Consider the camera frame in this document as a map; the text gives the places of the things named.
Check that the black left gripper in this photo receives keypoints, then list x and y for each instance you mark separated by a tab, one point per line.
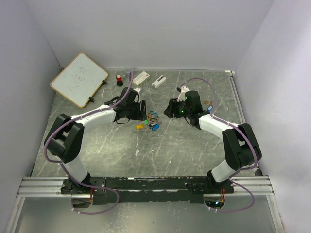
139	115

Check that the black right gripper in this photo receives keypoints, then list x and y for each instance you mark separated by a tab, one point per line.
172	108

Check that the yellow key tag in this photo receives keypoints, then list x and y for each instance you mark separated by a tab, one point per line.
138	127

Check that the light blue key tag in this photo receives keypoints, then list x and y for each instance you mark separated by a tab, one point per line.
210	108

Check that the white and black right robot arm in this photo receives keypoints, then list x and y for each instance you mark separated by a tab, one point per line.
241	148

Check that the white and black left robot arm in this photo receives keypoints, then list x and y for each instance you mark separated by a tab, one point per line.
64	140

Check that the white rectangular device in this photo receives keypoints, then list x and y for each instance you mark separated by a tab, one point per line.
159	81

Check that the white and red cardboard box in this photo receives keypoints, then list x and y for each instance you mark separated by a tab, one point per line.
141	79

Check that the red and black stamp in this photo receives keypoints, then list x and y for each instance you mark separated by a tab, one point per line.
119	80

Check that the clear plastic cup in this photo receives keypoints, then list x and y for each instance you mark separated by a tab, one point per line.
128	69

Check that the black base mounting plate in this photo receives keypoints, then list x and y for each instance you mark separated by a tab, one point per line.
148	189

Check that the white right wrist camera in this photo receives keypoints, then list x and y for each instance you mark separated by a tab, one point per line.
182	95

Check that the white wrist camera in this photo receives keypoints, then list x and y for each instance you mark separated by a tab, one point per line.
182	95
137	90

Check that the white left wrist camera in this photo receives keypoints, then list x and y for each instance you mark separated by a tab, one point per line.
137	90

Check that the white board with wooden frame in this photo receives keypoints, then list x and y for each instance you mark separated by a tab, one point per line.
79	80

